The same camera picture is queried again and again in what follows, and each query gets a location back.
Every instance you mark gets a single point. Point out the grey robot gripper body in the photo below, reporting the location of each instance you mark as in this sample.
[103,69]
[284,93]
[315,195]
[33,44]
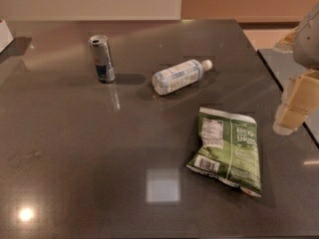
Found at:
[308,42]

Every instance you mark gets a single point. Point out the clear blue-label plastic bottle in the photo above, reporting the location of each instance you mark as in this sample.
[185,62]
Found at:
[179,76]

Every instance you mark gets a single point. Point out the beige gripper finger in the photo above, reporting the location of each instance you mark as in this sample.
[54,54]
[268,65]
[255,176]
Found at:
[299,100]

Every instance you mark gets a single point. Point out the green jalapeno chip bag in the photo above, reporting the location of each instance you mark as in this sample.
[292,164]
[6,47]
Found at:
[229,150]

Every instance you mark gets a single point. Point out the white box at left edge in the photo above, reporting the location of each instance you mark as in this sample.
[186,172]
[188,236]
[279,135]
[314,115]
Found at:
[5,35]

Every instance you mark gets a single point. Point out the silver blue drink can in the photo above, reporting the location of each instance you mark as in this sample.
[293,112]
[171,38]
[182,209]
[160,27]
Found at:
[102,58]

